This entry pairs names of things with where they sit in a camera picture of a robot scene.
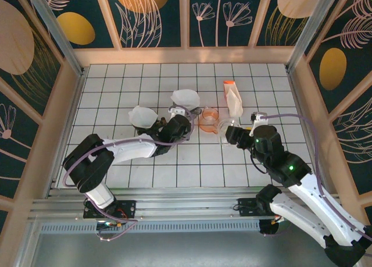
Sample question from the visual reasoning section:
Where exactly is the clear plastic cup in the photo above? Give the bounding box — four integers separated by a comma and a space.
216, 118, 242, 147

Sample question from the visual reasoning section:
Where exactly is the orange glass server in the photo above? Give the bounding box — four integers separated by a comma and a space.
198, 106, 220, 135

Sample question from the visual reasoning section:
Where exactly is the white paper coffee filter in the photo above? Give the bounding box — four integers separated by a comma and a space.
170, 88, 201, 111
128, 105, 158, 129

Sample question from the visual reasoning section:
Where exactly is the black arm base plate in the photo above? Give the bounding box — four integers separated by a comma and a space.
237, 197, 262, 216
83, 199, 137, 220

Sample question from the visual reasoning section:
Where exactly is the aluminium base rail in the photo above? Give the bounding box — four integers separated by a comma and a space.
28, 187, 344, 221

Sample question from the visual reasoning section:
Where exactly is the base electronics with wires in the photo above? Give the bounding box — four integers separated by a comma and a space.
259, 216, 291, 237
97, 219, 130, 232

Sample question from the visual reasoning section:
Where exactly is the perforated metal cable duct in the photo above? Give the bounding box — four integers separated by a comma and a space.
37, 219, 262, 234

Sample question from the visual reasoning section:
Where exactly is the aluminium frame post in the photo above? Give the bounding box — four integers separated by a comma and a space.
285, 0, 354, 74
23, 0, 88, 77

